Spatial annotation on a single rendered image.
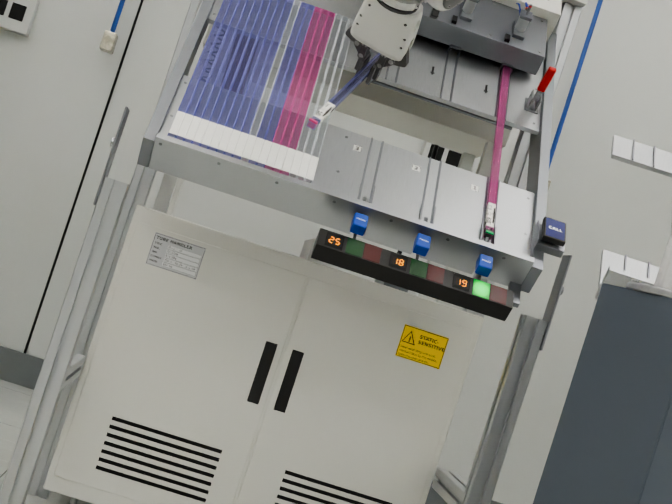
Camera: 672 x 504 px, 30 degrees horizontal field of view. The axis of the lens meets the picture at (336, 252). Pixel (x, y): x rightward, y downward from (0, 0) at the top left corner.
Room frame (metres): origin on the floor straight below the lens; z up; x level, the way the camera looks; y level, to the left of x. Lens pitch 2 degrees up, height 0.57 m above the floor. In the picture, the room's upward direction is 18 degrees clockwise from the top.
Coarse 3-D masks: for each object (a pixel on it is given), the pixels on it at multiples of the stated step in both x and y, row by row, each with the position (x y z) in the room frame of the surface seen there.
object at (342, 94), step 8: (376, 56) 2.16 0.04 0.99; (368, 64) 2.12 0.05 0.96; (360, 72) 2.09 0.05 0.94; (368, 72) 2.10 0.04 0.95; (352, 80) 2.06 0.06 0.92; (360, 80) 2.07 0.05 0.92; (344, 88) 2.03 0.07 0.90; (352, 88) 2.04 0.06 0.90; (336, 96) 2.01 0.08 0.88; (344, 96) 2.02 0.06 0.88; (336, 104) 1.99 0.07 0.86; (320, 120) 1.93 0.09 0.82; (312, 128) 1.93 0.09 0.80
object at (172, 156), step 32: (160, 160) 2.07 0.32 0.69; (192, 160) 2.06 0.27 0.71; (224, 160) 2.05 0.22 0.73; (224, 192) 2.10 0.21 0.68; (256, 192) 2.09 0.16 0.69; (288, 192) 2.07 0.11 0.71; (320, 192) 2.06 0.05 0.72; (320, 224) 2.11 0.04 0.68; (384, 224) 2.09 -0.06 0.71; (416, 224) 2.08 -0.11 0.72; (448, 256) 2.12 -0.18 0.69; (512, 256) 2.09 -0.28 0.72
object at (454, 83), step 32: (320, 0) 2.45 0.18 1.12; (352, 0) 2.48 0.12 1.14; (352, 64) 2.35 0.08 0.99; (416, 64) 2.40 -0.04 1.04; (448, 64) 2.43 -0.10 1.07; (480, 64) 2.46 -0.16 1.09; (416, 96) 2.41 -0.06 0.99; (448, 96) 2.36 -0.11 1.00; (480, 96) 2.39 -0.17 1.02; (512, 96) 2.42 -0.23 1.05
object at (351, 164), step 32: (320, 160) 2.14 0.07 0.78; (352, 160) 2.17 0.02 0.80; (384, 160) 2.19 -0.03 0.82; (416, 160) 2.21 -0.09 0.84; (352, 192) 2.11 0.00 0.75; (384, 192) 2.14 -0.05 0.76; (416, 192) 2.16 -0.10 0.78; (448, 192) 2.18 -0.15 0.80; (480, 192) 2.21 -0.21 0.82; (512, 192) 2.23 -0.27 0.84; (448, 224) 2.13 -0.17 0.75; (480, 224) 2.15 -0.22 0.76; (512, 224) 2.17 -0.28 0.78
